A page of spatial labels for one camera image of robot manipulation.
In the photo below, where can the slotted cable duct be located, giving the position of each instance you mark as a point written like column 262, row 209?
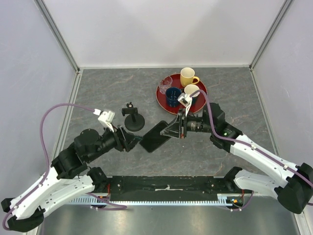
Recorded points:
column 221, row 200

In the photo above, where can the clear glass tumbler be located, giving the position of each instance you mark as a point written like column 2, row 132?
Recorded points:
column 165, row 84

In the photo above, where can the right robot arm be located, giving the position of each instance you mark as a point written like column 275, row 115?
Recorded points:
column 287, row 182

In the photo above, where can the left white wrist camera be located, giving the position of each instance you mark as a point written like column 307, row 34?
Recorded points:
column 105, row 117

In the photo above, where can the black phone stand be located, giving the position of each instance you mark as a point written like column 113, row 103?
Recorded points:
column 134, row 121

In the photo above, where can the green mug white interior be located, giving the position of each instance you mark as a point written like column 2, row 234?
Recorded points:
column 191, row 88

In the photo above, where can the black smartphone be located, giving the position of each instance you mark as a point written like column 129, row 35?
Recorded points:
column 152, row 140

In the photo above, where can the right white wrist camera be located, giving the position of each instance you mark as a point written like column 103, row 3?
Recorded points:
column 186, row 101

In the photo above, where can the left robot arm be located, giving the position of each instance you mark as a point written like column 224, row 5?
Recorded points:
column 67, row 177

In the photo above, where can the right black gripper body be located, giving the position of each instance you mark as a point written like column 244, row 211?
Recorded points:
column 195, row 123

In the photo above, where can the yellow mug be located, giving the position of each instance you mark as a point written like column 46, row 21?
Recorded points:
column 187, row 77

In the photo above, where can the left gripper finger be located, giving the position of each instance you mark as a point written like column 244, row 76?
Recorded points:
column 131, row 142
column 125, row 134

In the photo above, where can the blue mug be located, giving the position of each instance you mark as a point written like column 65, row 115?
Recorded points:
column 172, row 95

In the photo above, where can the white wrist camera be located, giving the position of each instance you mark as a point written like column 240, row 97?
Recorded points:
column 186, row 101
column 105, row 117

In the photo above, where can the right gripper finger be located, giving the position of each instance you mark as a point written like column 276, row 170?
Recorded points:
column 171, row 133
column 174, row 125

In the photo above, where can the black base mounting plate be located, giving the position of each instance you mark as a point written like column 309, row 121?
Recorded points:
column 169, row 188

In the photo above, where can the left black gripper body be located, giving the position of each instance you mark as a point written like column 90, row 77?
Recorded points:
column 110, row 140

